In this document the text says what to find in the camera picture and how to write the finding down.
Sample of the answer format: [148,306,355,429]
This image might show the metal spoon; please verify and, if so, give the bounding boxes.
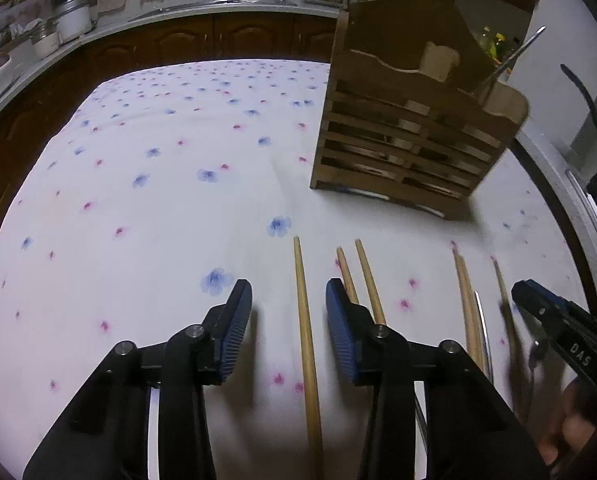
[519,339,550,424]

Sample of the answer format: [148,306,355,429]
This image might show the bamboo chopstick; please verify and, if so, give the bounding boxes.
[451,242,481,366]
[293,236,324,479]
[491,257,519,362]
[355,238,386,325]
[336,246,358,304]

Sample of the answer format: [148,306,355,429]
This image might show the brown lower kitchen cabinets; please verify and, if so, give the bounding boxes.
[0,12,340,261]

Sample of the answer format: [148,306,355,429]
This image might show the steel kitchen sink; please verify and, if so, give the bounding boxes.
[128,0,299,22]

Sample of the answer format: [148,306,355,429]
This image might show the person's right hand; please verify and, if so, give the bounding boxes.
[537,379,595,470]

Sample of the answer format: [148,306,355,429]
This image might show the white floral tablecloth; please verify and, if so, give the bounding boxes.
[0,60,585,479]

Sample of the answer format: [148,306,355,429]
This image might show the wooden slatted utensil holder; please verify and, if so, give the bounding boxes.
[310,0,529,218]

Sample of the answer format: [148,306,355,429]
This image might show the condiment bottles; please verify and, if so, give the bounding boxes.
[477,25,519,64]

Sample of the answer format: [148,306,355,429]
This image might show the small white canister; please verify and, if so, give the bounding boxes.
[32,23,60,58]

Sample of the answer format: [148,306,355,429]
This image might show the white rice cooker pot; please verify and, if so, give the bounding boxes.
[53,0,92,44]

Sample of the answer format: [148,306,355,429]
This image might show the grey hanging cloth left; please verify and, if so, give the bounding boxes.
[97,0,126,13]

